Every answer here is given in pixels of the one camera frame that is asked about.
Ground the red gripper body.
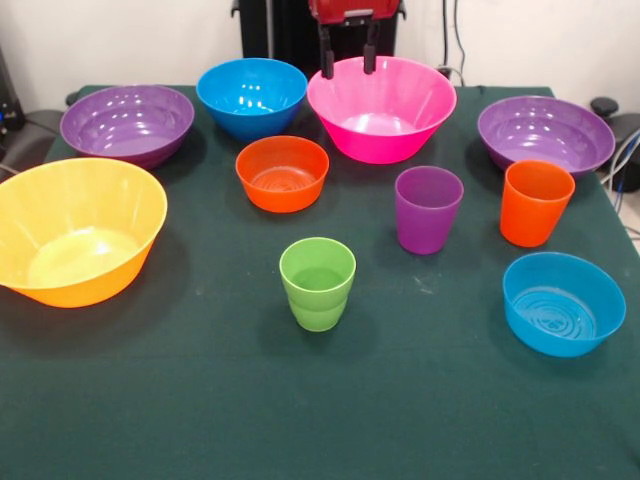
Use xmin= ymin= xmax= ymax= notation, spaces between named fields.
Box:
xmin=308 ymin=0 xmax=399 ymax=27

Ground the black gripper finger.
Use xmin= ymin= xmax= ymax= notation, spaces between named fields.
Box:
xmin=363 ymin=21 xmax=380 ymax=76
xmin=319 ymin=23 xmax=335 ymax=80

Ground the deep blue plastic bowl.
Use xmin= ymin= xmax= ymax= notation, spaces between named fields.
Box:
xmin=195 ymin=57 xmax=309 ymax=143

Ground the pink plastic bowl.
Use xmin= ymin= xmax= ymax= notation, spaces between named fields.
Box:
xmin=306 ymin=55 xmax=458 ymax=165

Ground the orange plastic bowl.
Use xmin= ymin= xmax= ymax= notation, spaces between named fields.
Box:
xmin=234 ymin=135 xmax=331 ymax=214

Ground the purple plastic cup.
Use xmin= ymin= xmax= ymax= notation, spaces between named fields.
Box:
xmin=394 ymin=165 xmax=465 ymax=256

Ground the purple plastic bowl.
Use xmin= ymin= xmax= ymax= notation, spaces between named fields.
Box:
xmin=59 ymin=84 xmax=196 ymax=170
xmin=476 ymin=95 xmax=617 ymax=181

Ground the orange plastic cup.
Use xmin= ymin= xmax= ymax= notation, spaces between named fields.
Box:
xmin=499 ymin=159 xmax=577 ymax=249

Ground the black round knob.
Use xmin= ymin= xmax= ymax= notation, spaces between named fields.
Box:
xmin=589 ymin=97 xmax=621 ymax=120

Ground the green plastic cup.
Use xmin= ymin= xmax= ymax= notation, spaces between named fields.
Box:
xmin=278 ymin=236 xmax=357 ymax=333

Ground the yellow plastic bowl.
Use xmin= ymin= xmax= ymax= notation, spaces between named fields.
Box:
xmin=0 ymin=157 xmax=169 ymax=309

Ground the black device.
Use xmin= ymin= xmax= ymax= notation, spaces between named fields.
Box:
xmin=0 ymin=44 xmax=26 ymax=135

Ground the low blue plastic bowl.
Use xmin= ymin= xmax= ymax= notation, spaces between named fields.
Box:
xmin=502 ymin=251 xmax=627 ymax=358

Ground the dark green table cloth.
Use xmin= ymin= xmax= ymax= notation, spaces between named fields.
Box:
xmin=0 ymin=84 xmax=640 ymax=480

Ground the black wall cable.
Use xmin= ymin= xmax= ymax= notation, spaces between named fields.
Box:
xmin=441 ymin=0 xmax=450 ymax=69

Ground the grey wall cable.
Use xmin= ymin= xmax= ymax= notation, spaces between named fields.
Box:
xmin=452 ymin=0 xmax=467 ymax=79

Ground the white cable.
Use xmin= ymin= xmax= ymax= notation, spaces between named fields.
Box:
xmin=599 ymin=129 xmax=640 ymax=187

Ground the blue cable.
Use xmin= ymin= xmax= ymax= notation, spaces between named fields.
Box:
xmin=612 ymin=127 xmax=640 ymax=195

